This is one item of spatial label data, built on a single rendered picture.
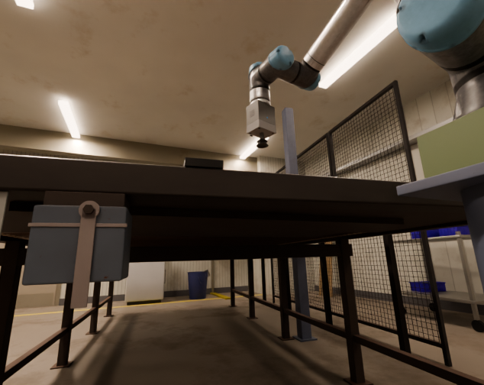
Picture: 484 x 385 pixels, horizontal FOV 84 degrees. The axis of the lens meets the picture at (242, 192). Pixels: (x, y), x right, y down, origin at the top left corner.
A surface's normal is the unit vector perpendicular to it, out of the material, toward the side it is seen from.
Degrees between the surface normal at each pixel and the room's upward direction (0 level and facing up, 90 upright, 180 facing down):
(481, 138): 90
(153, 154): 90
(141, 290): 90
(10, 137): 90
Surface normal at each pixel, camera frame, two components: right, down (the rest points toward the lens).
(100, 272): 0.29, -0.24
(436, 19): -0.83, -0.01
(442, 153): -0.92, -0.07
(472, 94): -0.92, -0.35
